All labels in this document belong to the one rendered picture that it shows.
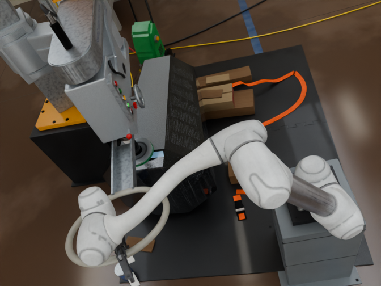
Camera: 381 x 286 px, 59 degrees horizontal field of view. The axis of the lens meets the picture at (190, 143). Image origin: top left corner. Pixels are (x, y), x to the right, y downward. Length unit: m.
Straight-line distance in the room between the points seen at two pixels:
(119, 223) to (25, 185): 2.89
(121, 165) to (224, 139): 0.89
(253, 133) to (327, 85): 2.47
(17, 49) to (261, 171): 2.00
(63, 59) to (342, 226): 1.38
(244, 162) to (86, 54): 0.90
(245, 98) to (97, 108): 1.85
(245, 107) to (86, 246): 2.43
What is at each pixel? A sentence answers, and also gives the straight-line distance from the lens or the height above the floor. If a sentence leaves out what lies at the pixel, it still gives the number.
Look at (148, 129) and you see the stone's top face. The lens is 2.36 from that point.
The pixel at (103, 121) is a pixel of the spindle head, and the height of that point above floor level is 1.28.
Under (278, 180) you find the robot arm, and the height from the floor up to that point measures 1.57.
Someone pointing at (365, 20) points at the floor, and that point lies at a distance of 4.35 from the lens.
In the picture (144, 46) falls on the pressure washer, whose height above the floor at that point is 0.39.
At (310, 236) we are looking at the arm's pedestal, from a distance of 1.80.
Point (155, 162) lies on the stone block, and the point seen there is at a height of 0.76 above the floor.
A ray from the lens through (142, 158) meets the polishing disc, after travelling 2.13.
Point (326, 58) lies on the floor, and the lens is 3.84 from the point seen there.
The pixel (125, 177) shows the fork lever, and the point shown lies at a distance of 1.83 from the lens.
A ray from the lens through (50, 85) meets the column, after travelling 2.85.
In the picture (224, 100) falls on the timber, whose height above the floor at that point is 0.23.
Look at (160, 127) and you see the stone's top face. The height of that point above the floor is 0.82.
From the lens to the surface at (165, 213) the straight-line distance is 1.47.
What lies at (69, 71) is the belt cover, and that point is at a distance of 1.63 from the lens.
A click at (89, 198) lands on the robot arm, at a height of 1.57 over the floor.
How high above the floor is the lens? 2.44
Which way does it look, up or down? 49 degrees down
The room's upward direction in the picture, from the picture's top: 23 degrees counter-clockwise
